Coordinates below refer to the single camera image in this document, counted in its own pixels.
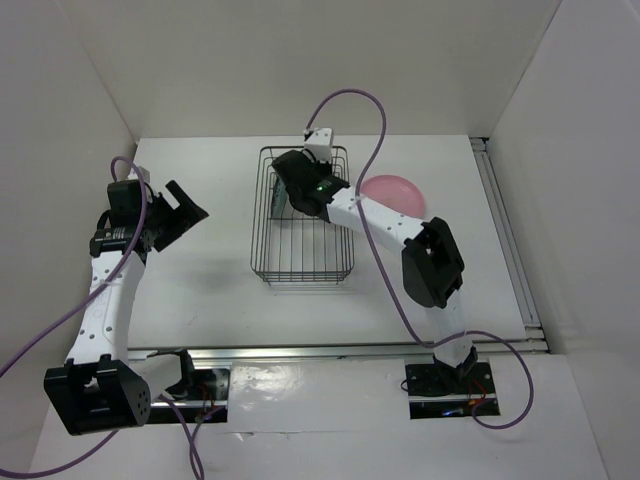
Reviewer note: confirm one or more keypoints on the aluminium front rail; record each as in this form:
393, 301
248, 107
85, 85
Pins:
220, 356

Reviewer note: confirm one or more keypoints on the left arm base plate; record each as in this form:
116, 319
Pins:
204, 399

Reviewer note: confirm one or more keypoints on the pink plastic plate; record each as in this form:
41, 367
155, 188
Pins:
396, 193

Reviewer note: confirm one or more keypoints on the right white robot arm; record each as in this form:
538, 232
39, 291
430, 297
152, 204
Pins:
431, 262

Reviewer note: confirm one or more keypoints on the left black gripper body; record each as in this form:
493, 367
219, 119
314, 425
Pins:
159, 216

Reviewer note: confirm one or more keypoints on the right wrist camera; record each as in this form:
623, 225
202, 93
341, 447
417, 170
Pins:
318, 144

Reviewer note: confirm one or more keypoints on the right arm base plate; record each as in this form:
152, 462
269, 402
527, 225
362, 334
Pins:
429, 397

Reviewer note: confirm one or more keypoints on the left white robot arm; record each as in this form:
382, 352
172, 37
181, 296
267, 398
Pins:
97, 389

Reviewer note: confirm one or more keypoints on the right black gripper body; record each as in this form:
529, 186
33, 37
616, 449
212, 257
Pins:
322, 169

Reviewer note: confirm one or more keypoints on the blue floral green plate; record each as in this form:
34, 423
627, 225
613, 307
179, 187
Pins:
279, 199

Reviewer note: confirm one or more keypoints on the dark wire dish rack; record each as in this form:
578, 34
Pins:
296, 248

